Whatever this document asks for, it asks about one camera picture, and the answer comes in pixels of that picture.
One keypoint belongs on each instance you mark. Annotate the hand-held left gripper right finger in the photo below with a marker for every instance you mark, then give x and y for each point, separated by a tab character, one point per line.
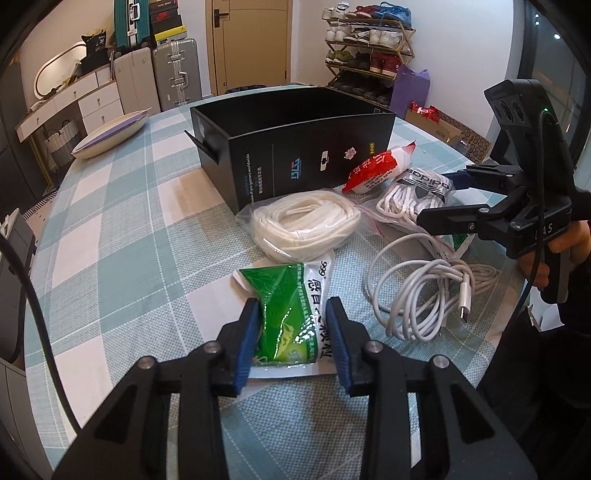
339	341

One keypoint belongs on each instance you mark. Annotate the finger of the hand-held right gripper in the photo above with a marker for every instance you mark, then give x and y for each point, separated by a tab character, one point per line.
452	217
461	177

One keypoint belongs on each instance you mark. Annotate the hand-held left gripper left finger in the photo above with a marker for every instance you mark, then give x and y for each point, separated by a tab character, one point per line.
244	341

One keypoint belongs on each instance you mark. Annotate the green and white packet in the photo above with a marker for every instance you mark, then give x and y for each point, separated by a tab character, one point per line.
457	244
281	314

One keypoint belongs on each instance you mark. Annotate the bagged white shoelaces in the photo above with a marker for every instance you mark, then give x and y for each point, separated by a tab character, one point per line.
406	198

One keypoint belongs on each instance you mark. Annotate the red and white packet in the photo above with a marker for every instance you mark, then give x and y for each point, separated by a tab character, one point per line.
374	168

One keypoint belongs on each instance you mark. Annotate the black cardboard box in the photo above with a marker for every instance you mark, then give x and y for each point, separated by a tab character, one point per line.
300	152

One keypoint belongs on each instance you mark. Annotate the person's right hand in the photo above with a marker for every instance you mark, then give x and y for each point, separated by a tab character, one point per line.
533	272

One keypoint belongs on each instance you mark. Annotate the circle patterned cardboard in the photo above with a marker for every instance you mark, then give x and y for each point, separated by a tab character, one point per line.
475	147

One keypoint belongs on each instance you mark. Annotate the brown cardboard box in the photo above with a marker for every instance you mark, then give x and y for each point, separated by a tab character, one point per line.
445	129

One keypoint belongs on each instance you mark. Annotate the red packets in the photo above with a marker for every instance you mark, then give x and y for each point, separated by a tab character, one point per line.
425	113

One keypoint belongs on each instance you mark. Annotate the dark glass window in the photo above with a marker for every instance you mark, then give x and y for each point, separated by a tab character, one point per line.
554	55

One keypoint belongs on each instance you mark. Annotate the purple bag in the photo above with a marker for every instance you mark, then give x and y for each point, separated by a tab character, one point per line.
408	92

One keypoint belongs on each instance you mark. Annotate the gold shoe rack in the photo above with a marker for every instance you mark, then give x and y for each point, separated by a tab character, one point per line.
369	46

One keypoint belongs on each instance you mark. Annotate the rows of racked shoes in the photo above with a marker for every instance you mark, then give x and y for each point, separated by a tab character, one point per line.
383	37

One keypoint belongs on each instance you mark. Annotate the dark clothing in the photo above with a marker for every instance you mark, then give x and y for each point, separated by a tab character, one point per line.
545	392

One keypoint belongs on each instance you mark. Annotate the white oval bowl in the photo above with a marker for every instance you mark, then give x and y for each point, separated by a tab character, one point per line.
111	136

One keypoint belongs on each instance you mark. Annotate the beige door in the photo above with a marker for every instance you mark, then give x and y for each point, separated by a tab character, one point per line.
249	46

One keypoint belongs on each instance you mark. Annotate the woven laundry basket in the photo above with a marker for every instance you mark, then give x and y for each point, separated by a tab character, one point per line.
62	145

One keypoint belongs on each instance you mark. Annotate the white dresser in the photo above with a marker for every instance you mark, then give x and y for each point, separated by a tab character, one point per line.
99	106

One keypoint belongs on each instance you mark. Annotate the silver suitcase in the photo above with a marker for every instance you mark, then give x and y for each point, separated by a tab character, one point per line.
178	69

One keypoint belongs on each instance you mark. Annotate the beige suitcase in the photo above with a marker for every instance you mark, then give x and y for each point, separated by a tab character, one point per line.
134	78

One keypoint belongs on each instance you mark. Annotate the dark grey refrigerator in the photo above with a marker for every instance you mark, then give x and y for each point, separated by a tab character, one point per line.
18	138

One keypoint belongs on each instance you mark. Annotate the black bag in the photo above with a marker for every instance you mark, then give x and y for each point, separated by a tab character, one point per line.
97	50

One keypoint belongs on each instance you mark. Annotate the stack of shoe boxes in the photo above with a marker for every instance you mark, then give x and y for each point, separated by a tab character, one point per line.
168	23

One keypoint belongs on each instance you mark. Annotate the oval mirror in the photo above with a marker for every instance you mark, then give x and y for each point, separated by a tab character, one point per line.
60	69

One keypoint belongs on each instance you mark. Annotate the teal suitcase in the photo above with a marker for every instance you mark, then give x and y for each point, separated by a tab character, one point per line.
124	23

